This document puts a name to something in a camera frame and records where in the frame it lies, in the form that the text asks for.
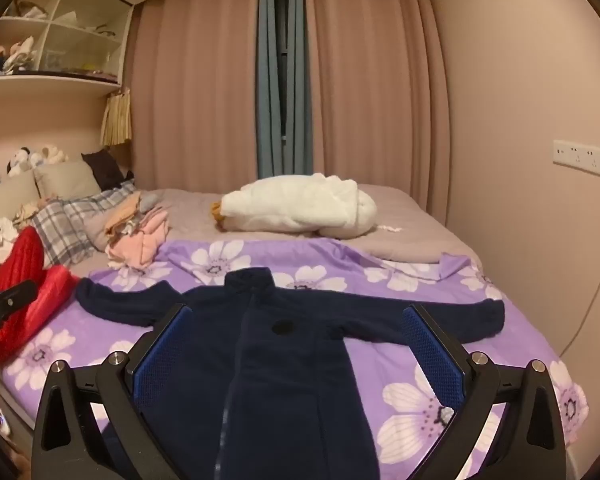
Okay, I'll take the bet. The black and white plush toy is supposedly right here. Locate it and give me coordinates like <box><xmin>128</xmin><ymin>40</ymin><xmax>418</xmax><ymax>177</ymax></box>
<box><xmin>7</xmin><ymin>147</ymin><xmax>33</xmax><ymax>177</ymax></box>

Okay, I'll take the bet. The pale plush toy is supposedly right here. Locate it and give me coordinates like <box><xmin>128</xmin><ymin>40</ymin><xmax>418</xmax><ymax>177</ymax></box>
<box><xmin>2</xmin><ymin>35</ymin><xmax>37</xmax><ymax>73</ymax></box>

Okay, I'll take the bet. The beige headboard cushion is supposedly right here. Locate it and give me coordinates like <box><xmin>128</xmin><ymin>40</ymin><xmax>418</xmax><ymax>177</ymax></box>
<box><xmin>0</xmin><ymin>170</ymin><xmax>41</xmax><ymax>222</ymax></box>

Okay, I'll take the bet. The navy fleece jacket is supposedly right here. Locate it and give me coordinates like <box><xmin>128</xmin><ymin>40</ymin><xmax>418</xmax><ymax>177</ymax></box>
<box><xmin>75</xmin><ymin>267</ymin><xmax>506</xmax><ymax>480</ymax></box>

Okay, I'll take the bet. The white wall socket strip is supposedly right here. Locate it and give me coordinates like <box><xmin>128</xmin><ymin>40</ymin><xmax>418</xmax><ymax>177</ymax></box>
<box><xmin>552</xmin><ymin>139</ymin><xmax>600</xmax><ymax>177</ymax></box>

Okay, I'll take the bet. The blue-grey curtain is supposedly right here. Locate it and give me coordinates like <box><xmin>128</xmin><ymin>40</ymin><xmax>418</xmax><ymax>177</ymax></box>
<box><xmin>256</xmin><ymin>0</ymin><xmax>314</xmax><ymax>179</ymax></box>

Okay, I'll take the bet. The purple floral bed sheet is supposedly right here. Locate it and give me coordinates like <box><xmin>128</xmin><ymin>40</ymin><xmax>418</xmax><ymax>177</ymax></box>
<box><xmin>0</xmin><ymin>237</ymin><xmax>591</xmax><ymax>480</ymax></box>

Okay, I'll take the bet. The pile of pink clothes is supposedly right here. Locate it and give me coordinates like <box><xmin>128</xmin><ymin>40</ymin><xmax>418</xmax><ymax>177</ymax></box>
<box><xmin>104</xmin><ymin>191</ymin><xmax>171</xmax><ymax>268</ymax></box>

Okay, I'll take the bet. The red knitted sweater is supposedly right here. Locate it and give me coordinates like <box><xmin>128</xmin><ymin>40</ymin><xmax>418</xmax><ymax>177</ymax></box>
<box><xmin>0</xmin><ymin>225</ymin><xmax>81</xmax><ymax>368</ymax></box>

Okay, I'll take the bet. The plaid pillow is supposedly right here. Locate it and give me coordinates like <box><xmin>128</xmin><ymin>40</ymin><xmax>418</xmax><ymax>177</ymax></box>
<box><xmin>31</xmin><ymin>180</ymin><xmax>141</xmax><ymax>267</ymax></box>

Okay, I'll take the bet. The dark brown pillow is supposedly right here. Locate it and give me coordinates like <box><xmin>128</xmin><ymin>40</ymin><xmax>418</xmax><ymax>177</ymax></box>
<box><xmin>81</xmin><ymin>148</ymin><xmax>136</xmax><ymax>192</ymax></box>

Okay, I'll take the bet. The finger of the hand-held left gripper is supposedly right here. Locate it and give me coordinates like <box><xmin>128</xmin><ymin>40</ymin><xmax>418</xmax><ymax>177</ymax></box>
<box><xmin>0</xmin><ymin>280</ymin><xmax>39</xmax><ymax>339</ymax></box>

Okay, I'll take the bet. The white wall cable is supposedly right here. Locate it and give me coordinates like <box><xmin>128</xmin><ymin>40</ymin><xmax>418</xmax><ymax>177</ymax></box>
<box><xmin>562</xmin><ymin>255</ymin><xmax>600</xmax><ymax>366</ymax></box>

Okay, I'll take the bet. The beige pillow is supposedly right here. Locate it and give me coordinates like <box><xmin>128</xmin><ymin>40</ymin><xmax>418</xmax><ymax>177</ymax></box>
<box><xmin>32</xmin><ymin>160</ymin><xmax>103</xmax><ymax>201</ymax></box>

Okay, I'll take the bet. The yellow fringed cloth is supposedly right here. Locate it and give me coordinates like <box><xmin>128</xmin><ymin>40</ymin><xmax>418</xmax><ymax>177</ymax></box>
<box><xmin>101</xmin><ymin>89</ymin><xmax>132</xmax><ymax>147</ymax></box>

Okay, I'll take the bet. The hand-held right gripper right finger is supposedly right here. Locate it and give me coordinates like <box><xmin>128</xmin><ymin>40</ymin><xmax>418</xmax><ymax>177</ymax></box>
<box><xmin>401</xmin><ymin>304</ymin><xmax>567</xmax><ymax>480</ymax></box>

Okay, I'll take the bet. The pink curtain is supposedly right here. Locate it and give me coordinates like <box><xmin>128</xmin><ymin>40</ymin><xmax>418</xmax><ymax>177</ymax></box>
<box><xmin>125</xmin><ymin>0</ymin><xmax>261</xmax><ymax>193</ymax></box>
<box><xmin>304</xmin><ymin>0</ymin><xmax>453</xmax><ymax>216</ymax></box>

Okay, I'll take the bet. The white plush goose toy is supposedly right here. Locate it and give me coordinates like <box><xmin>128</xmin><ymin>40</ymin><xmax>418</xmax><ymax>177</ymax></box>
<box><xmin>211</xmin><ymin>172</ymin><xmax>378</xmax><ymax>240</ymax></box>

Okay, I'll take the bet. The white shelf unit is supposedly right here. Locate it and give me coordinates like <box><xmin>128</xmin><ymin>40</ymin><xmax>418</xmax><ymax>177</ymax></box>
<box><xmin>0</xmin><ymin>0</ymin><xmax>133</xmax><ymax>107</ymax></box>

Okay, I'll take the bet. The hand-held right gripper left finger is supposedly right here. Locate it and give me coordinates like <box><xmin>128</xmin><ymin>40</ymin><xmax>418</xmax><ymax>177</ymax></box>
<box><xmin>30</xmin><ymin>303</ymin><xmax>193</xmax><ymax>480</ymax></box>

